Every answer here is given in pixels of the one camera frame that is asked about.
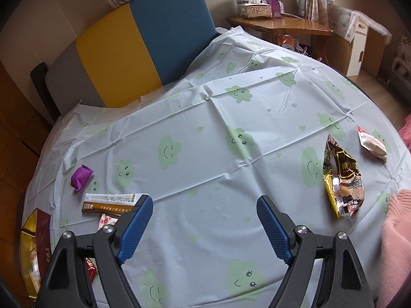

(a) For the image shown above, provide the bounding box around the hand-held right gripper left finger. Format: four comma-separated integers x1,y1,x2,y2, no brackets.
34,194,154,308

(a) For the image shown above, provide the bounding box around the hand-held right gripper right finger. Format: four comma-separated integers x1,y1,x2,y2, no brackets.
256,195,375,308

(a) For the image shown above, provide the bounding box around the dark red gold-lined gift box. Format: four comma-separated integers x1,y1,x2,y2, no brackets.
19,208,53,300

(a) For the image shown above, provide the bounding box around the pink floral snack packet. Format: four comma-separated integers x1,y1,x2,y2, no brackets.
97,213,120,231

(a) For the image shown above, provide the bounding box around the long brown white stick packet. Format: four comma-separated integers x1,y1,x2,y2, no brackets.
81,192,150,214

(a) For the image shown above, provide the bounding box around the red candy packet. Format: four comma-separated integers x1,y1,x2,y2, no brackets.
84,257,97,281

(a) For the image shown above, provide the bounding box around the purple snack packet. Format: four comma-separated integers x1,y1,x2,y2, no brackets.
71,164,95,192

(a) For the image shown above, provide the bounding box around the gold foil snack bag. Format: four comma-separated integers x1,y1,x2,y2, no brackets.
323,133,366,219

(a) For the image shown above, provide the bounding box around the cloud-print tablecloth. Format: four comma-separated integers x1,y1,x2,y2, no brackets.
22,26,411,308

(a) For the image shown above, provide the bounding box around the pink fluffy clothing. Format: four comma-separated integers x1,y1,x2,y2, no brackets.
376,189,411,308

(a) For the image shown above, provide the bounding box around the white red-ended snack packet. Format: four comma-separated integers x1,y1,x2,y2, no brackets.
357,126,388,165

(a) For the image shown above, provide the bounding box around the white cabinet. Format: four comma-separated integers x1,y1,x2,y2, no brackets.
347,22,368,78

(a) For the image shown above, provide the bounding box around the wooden side table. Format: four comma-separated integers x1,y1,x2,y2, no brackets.
227,14,334,68

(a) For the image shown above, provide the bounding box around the grey yellow blue sofa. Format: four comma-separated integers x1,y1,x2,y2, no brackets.
45,0,225,108

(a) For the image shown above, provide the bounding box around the ornate tissue box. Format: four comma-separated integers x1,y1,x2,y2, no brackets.
235,0,273,19

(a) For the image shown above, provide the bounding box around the purple box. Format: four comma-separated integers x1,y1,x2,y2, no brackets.
266,0,283,18

